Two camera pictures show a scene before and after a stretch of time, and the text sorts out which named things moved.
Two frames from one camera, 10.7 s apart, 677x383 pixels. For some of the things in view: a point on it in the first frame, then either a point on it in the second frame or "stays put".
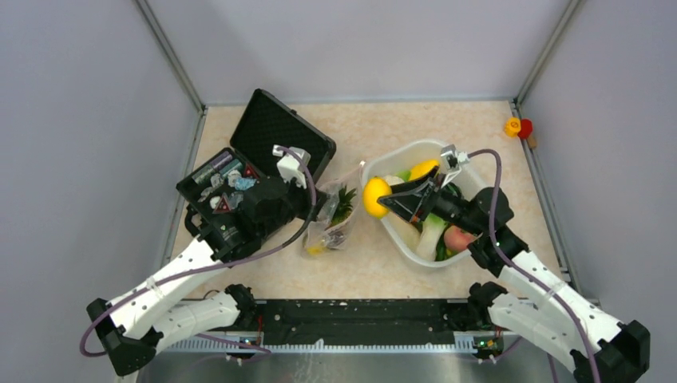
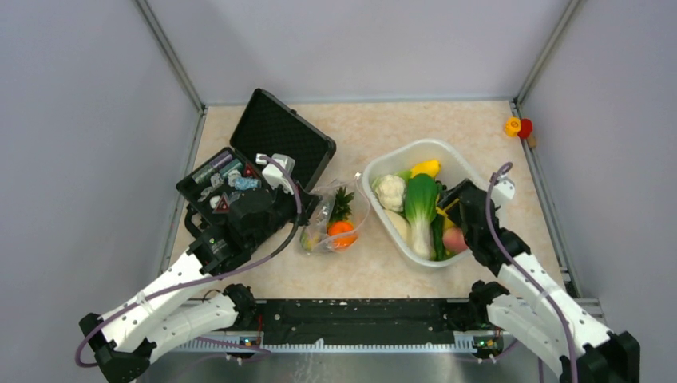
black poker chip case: (271, 140) stays put
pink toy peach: (456, 238) stays put
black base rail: (360, 315) stays put
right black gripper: (409, 196) → (449, 197)
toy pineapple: (344, 207) stays put
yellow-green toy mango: (315, 250) → (307, 242)
